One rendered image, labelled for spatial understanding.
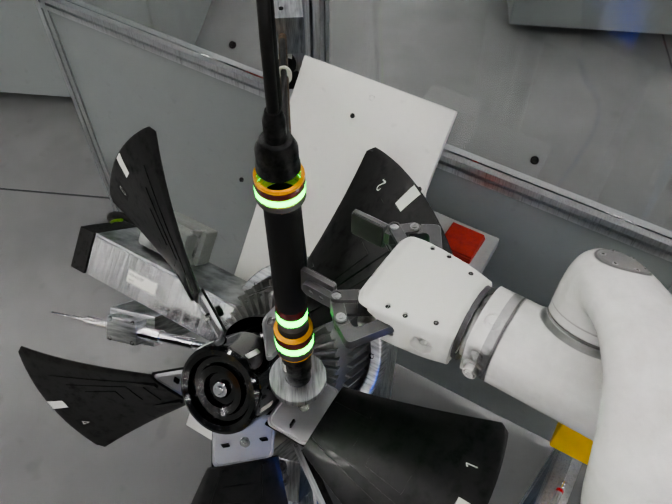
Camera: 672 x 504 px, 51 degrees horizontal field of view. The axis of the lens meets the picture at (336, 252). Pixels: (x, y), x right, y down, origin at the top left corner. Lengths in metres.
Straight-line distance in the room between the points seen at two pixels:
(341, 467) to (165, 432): 1.41
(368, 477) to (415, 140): 0.49
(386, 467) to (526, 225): 0.78
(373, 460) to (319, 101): 0.55
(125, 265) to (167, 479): 1.14
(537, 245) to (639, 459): 1.10
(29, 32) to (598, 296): 2.80
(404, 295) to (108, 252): 0.68
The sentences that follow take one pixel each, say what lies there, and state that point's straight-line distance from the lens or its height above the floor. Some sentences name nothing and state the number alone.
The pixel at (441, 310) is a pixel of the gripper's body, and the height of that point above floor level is 1.52.
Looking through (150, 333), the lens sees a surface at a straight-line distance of 1.14.
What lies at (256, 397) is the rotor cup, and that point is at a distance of 0.90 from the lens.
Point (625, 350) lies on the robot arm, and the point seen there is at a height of 1.62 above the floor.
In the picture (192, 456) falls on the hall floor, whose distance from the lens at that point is 2.23.
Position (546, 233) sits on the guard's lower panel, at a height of 0.89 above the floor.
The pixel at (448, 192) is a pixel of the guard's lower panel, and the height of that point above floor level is 0.89.
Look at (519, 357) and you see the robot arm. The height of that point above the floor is 1.52.
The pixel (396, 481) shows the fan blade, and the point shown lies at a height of 1.19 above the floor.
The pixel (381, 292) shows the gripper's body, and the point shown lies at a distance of 0.64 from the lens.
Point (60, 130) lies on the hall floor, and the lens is 3.24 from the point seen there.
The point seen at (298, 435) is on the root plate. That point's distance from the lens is 0.93.
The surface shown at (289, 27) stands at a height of 1.37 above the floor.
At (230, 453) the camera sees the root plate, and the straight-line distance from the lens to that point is 1.01.
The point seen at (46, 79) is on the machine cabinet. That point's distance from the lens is 3.28.
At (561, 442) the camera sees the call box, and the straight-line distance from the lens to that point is 1.16.
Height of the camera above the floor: 2.04
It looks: 52 degrees down
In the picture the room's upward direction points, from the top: straight up
